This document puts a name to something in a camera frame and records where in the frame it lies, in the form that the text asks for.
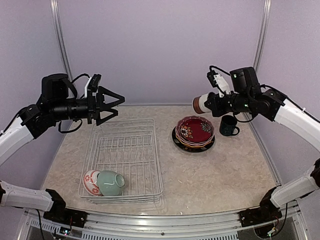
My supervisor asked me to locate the dark green mug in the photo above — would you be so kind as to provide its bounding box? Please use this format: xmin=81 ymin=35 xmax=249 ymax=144
xmin=219 ymin=115 xmax=240 ymax=137

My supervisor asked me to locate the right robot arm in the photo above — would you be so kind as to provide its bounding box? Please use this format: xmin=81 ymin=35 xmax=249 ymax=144
xmin=204 ymin=65 xmax=320 ymax=222

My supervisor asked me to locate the red patterned white bowl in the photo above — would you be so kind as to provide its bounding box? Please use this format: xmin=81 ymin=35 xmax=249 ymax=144
xmin=82 ymin=169 xmax=102 ymax=197

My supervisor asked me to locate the yellow polka dot plate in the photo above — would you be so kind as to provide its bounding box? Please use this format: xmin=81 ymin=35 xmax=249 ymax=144
xmin=172 ymin=137 xmax=216 ymax=152

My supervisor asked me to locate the left aluminium corner post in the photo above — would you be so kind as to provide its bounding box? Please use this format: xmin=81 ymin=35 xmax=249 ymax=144
xmin=50 ymin=0 xmax=72 ymax=78

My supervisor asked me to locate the light green ceramic bowl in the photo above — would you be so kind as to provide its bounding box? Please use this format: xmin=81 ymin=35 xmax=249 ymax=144
xmin=97 ymin=170 xmax=126 ymax=197

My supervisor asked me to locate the white wire dish rack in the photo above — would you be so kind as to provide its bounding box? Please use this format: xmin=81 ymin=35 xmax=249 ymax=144
xmin=78 ymin=118 xmax=164 ymax=204

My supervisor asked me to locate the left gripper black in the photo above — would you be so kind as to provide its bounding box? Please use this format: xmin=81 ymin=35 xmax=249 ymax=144
xmin=50 ymin=85 xmax=125 ymax=125

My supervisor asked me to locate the black striped rim plate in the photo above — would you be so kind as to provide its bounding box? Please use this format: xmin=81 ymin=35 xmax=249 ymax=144
xmin=171 ymin=127 xmax=216 ymax=153

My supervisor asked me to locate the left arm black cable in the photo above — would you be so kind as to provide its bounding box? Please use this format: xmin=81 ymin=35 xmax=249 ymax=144
xmin=71 ymin=73 xmax=90 ymax=85

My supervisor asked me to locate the aluminium corner post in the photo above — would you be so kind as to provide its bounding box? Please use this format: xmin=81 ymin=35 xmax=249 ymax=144
xmin=50 ymin=0 xmax=72 ymax=78
xmin=253 ymin=0 xmax=272 ymax=72

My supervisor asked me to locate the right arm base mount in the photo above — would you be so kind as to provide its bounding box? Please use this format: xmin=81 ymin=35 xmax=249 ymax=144
xmin=238 ymin=207 xmax=283 ymax=228

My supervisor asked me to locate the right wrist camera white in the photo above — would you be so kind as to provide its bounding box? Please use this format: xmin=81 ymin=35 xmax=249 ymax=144
xmin=207 ymin=70 xmax=231 ymax=98

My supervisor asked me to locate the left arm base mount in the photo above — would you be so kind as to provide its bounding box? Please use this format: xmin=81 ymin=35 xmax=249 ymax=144
xmin=43 ymin=208 xmax=88 ymax=228

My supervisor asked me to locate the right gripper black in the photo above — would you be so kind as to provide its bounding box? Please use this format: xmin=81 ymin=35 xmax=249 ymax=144
xmin=205 ymin=89 xmax=253 ymax=116

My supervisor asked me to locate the dark pink dotted plate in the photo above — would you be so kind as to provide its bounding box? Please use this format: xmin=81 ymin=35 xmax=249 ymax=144
xmin=175 ymin=115 xmax=216 ymax=146

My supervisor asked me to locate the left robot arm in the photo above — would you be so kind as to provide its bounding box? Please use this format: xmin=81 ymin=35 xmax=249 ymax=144
xmin=0 ymin=73 xmax=125 ymax=223

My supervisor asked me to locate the aluminium front rail frame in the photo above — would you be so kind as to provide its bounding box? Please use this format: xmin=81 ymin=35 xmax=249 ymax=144
xmin=15 ymin=201 xmax=311 ymax=240

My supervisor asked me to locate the right aluminium corner post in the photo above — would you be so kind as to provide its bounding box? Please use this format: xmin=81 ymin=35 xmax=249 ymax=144
xmin=253 ymin=0 xmax=272 ymax=72

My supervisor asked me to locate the brown cup white base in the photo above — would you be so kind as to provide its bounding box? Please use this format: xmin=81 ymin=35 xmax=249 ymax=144
xmin=192 ymin=93 xmax=211 ymax=114

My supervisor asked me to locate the light pink plate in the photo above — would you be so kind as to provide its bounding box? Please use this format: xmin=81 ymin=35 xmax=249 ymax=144
xmin=172 ymin=133 xmax=216 ymax=149

